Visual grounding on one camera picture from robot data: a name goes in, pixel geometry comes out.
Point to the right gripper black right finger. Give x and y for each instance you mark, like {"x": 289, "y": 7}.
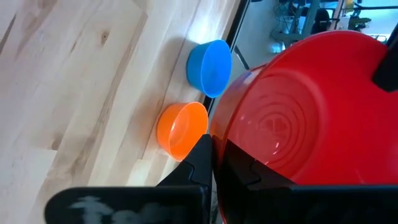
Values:
{"x": 236, "y": 174}

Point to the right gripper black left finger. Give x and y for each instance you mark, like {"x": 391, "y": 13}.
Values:
{"x": 199, "y": 171}

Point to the orange plastic mini bowl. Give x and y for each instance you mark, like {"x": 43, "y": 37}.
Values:
{"x": 180, "y": 130}

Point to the red plastic mini bowl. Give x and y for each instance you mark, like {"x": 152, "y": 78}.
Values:
{"x": 311, "y": 109}

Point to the blue plastic mini bowl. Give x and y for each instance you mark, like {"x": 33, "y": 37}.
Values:
{"x": 208, "y": 68}

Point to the black aluminium table frame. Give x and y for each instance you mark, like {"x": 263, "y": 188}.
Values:
{"x": 237, "y": 18}

